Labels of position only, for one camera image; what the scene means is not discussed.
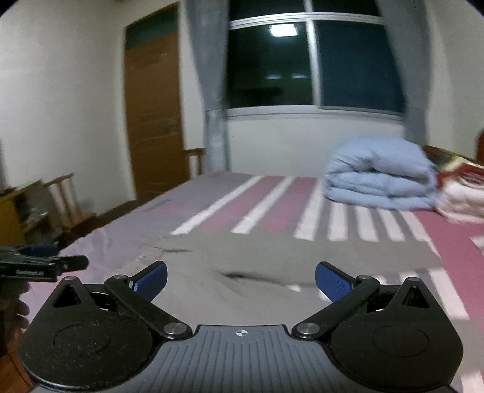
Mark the folded light blue duvet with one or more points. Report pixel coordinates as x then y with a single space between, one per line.
382 173

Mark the aluminium framed window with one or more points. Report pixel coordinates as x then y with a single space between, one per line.
320 55

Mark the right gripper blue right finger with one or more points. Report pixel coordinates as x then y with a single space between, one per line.
333 282

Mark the wooden chair by curtain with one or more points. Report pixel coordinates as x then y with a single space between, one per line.
194 158

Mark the wooden side cabinet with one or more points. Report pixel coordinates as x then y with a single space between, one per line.
29 216

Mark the left grey curtain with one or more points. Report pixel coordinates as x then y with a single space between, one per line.
208 22

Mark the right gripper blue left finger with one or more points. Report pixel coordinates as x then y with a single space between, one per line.
150 281

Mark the brown wooden door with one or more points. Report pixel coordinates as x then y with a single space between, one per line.
153 104

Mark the right grey curtain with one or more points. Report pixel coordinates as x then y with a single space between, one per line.
408 31

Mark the pink striped bed sheet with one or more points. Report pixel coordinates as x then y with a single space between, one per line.
418 331

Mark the person's left hand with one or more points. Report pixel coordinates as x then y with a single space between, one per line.
13 309

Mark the grey curtain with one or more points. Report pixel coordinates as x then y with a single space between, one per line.
208 22
408 31

